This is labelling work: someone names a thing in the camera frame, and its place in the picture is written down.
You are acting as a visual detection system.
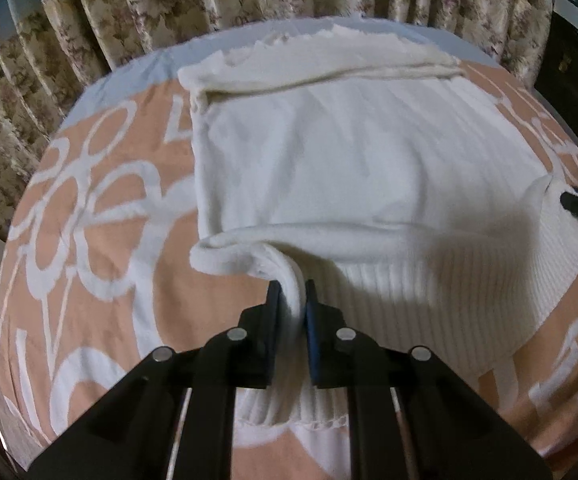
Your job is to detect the white knit sweater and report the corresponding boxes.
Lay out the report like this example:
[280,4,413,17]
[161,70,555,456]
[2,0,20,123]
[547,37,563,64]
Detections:
[177,26,578,428]

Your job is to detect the dark cabinet with light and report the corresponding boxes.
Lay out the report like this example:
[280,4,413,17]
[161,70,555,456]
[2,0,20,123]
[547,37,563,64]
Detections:
[534,0,578,140]

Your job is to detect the orange white patterned blanket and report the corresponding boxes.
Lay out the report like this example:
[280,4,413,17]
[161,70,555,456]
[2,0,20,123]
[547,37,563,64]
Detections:
[0,61,578,479]

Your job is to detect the light blue bed sheet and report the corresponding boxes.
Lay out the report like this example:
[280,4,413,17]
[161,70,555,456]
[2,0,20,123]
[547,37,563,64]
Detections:
[60,16,499,130]

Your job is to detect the floral beige curtain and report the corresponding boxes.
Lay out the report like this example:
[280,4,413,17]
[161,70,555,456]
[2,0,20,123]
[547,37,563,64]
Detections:
[0,0,554,237]

